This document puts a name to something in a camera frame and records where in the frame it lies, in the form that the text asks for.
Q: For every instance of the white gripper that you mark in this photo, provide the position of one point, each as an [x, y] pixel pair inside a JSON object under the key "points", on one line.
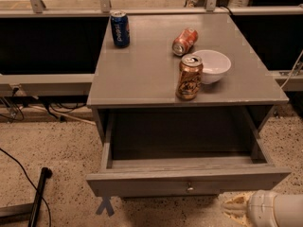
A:
{"points": [[259, 207]]}

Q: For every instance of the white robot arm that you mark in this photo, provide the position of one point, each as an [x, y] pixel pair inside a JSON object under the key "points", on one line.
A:
{"points": [[288, 210]]}

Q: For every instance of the grey open top drawer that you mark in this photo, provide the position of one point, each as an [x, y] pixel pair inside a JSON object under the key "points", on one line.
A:
{"points": [[156, 152]]}

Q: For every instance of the white ceramic bowl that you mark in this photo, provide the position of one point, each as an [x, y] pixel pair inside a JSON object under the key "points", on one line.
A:
{"points": [[215, 65]]}

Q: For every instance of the brown root beer can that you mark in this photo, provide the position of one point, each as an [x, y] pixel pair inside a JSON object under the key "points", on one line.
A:
{"points": [[190, 77]]}

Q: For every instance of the grey wooden cabinet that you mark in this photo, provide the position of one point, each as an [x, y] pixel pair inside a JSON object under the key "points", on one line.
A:
{"points": [[133, 91]]}

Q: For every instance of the orange soda can lying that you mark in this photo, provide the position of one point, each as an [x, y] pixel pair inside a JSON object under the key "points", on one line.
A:
{"points": [[184, 41]]}

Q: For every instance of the black metal stand leg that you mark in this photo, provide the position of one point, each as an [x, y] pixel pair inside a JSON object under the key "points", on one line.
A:
{"points": [[28, 211]]}

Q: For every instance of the blue pepsi can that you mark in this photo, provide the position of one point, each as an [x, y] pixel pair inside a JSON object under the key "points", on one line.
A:
{"points": [[120, 28]]}

